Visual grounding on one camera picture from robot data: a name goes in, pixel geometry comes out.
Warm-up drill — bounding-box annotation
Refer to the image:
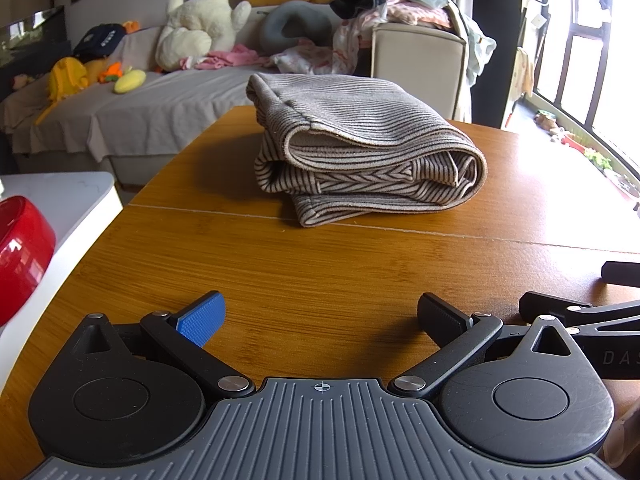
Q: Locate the yellow-green plush toy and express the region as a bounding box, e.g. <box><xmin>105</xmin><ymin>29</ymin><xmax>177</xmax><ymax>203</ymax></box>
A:
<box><xmin>114</xmin><ymin>69</ymin><xmax>147</xmax><ymax>94</ymax></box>

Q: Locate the grey neck pillow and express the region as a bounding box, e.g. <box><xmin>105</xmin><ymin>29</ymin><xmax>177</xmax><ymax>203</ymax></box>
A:
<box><xmin>259</xmin><ymin>1</ymin><xmax>346</xmax><ymax>55</ymax></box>

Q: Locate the pink cloth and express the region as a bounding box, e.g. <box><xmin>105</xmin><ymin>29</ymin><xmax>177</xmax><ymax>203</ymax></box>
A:
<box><xmin>180</xmin><ymin>44</ymin><xmax>271</xmax><ymax>71</ymax></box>

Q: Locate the black window frame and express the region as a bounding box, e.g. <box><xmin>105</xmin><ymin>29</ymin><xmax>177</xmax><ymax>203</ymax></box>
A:
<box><xmin>520</xmin><ymin>0</ymin><xmax>640</xmax><ymax>181</ymax></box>

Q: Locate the pink bowl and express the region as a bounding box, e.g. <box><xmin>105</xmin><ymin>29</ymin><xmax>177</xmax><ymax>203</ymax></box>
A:
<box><xmin>602</xmin><ymin>167</ymin><xmax>637</xmax><ymax>197</ymax></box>

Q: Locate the pink patterned garment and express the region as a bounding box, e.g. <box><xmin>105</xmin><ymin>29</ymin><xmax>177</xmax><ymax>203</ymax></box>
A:
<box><xmin>385</xmin><ymin>0</ymin><xmax>453</xmax><ymax>28</ymax></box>

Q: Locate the white plush duck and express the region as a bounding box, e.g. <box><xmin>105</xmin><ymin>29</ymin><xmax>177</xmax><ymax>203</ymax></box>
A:
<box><xmin>155</xmin><ymin>0</ymin><xmax>252</xmax><ymax>72</ymax></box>

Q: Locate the beige hanging cloth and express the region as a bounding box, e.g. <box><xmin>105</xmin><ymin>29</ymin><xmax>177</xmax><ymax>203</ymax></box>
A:
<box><xmin>515</xmin><ymin>47</ymin><xmax>535</xmax><ymax>98</ymax></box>

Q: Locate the beige sofa armrest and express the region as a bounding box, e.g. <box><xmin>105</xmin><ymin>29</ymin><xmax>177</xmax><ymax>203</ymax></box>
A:
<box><xmin>371</xmin><ymin>22</ymin><xmax>471</xmax><ymax>122</ymax></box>

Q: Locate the grey striped sweater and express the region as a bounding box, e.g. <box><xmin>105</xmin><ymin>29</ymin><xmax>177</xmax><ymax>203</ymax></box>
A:
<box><xmin>246</xmin><ymin>72</ymin><xmax>488</xmax><ymax>228</ymax></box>

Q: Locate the black cap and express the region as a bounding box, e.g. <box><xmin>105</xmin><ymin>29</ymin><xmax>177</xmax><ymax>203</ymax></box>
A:
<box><xmin>72</xmin><ymin>23</ymin><xmax>127</xmax><ymax>58</ymax></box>

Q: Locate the small leafy green plant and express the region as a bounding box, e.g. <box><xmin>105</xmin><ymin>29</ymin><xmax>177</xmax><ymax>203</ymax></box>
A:
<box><xmin>584</xmin><ymin>147</ymin><xmax>613</xmax><ymax>171</ymax></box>

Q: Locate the white side table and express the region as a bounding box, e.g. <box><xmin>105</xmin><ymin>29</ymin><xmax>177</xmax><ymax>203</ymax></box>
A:
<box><xmin>0</xmin><ymin>171</ymin><xmax>124</xmax><ymax>391</ymax></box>

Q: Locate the red bowl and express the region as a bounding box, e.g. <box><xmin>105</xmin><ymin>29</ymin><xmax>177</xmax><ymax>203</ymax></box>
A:
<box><xmin>0</xmin><ymin>196</ymin><xmax>57</xmax><ymax>327</ymax></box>

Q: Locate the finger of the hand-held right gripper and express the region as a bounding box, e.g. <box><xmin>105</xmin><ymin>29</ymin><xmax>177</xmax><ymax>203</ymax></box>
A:
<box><xmin>519</xmin><ymin>291</ymin><xmax>640</xmax><ymax>342</ymax></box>
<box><xmin>601</xmin><ymin>260</ymin><xmax>640</xmax><ymax>287</ymax></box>

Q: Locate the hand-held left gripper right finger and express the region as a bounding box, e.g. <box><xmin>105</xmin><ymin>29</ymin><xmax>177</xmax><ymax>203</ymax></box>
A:
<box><xmin>387</xmin><ymin>291</ymin><xmax>577</xmax><ymax>401</ymax></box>

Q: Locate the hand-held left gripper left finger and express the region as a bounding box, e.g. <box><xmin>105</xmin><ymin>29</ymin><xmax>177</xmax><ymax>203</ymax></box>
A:
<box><xmin>67</xmin><ymin>290</ymin><xmax>257</xmax><ymax>401</ymax></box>

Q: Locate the light blue garment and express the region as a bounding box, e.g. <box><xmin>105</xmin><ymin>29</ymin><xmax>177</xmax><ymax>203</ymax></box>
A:
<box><xmin>375</xmin><ymin>0</ymin><xmax>497</xmax><ymax>86</ymax></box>

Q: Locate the grey covered sofa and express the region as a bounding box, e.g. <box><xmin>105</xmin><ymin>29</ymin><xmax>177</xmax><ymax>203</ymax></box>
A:
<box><xmin>0</xmin><ymin>22</ymin><xmax>376</xmax><ymax>191</ymax></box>

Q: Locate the white floral cloth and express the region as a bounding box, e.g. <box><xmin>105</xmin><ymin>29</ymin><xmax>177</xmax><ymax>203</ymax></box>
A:
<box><xmin>272</xmin><ymin>17</ymin><xmax>373</xmax><ymax>78</ymax></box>

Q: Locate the yellow plush toy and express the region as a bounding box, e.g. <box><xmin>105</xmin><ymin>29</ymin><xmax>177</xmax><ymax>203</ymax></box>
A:
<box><xmin>35</xmin><ymin>56</ymin><xmax>108</xmax><ymax>126</ymax></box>

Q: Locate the dark glass cabinet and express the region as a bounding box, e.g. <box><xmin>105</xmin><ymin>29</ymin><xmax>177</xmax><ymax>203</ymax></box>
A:
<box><xmin>0</xmin><ymin>0</ymin><xmax>71</xmax><ymax>101</ymax></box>

